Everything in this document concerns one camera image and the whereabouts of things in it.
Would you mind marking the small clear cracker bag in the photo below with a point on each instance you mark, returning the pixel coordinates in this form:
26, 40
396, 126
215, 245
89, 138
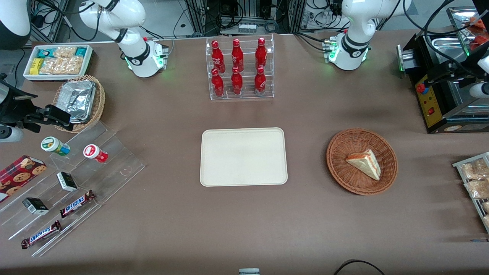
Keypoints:
65, 51

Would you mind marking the yellow snack pack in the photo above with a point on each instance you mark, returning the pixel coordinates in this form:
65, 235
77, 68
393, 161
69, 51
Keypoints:
36, 66

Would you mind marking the snickers chocolate bar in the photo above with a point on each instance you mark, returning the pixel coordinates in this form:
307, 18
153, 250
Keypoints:
76, 204
40, 235

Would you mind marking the round brown wicker basket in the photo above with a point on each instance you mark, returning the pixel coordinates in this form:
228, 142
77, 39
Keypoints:
344, 172

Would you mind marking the clear acrylic bottle rack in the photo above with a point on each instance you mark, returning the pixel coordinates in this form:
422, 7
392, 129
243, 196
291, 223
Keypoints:
247, 82

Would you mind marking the green lid snack cup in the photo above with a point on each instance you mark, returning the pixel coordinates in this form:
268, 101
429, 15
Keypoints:
53, 145

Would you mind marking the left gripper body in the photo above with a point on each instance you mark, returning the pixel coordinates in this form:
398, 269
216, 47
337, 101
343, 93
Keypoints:
453, 73

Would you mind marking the small black box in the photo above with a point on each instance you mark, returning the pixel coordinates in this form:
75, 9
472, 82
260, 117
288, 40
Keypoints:
67, 181
35, 206

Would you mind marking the large clear cracker bag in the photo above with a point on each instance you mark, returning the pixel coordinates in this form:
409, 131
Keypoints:
61, 65

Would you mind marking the red cookie box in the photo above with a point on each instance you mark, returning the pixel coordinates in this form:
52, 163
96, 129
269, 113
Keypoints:
19, 176

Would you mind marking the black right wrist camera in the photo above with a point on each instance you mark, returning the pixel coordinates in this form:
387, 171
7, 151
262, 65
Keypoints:
59, 116

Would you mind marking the black hot food display case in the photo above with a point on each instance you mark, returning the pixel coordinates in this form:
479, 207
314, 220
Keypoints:
431, 110

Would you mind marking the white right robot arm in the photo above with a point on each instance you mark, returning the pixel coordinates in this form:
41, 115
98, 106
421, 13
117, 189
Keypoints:
130, 46

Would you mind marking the stack of foil trays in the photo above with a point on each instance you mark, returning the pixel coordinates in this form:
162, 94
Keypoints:
80, 100

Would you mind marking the tray of packaged snacks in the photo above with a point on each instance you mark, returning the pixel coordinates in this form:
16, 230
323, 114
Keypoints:
462, 165

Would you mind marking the cream rectangular serving tray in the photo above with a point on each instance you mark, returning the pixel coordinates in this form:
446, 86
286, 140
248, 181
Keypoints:
243, 157

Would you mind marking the white power strip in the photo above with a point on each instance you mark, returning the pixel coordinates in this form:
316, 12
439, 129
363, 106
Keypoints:
247, 28

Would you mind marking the red cola bottle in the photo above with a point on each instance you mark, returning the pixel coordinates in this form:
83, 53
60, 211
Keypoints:
260, 82
217, 57
237, 83
237, 55
261, 53
217, 84

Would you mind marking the triangular sandwich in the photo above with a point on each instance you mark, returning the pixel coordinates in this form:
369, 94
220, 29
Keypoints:
365, 163

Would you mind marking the grey device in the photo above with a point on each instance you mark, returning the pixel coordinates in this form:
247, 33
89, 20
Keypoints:
249, 272

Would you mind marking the red sausage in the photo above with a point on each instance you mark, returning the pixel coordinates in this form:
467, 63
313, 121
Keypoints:
482, 40

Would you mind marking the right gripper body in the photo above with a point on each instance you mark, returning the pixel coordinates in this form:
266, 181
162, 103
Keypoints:
20, 110

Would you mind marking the clear bag of snacks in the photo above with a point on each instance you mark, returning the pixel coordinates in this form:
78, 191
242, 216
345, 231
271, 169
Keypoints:
473, 170
486, 207
478, 189

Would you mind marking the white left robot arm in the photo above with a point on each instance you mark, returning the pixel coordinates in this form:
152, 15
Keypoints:
355, 23

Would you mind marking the teal snack pack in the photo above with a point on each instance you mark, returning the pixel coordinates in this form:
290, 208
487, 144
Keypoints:
81, 51
46, 52

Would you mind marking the clear acrylic stepped display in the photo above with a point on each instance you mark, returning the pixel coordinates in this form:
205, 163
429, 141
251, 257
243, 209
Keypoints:
107, 172

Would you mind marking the red lid snack cup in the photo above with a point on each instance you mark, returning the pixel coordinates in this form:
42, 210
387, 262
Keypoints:
93, 152

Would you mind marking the light wicker basket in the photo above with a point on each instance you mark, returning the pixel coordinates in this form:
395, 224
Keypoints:
100, 103

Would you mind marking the white plastic snack bin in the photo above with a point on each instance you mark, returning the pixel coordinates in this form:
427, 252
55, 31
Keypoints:
27, 74

